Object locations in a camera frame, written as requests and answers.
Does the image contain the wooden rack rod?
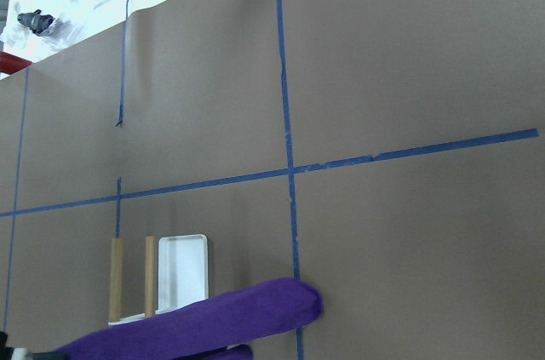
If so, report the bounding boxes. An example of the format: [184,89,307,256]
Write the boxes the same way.
[108,237,123,323]
[144,236,158,318]

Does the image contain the white rack support bracket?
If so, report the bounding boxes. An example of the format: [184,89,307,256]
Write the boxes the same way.
[107,313,146,327]

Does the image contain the left wooden rack rod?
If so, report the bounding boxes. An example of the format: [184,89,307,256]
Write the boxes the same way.
[144,236,158,318]

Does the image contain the purple towel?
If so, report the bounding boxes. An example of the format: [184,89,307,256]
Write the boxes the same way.
[56,277,323,359]

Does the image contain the right wooden rack rod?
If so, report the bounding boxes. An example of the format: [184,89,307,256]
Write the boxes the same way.
[108,237,123,323]

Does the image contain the white rack base tray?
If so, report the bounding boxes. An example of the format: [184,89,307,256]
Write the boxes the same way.
[156,234,209,314]

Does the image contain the crumpled clear plastic bag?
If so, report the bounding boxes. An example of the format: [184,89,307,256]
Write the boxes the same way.
[1,2,83,57]

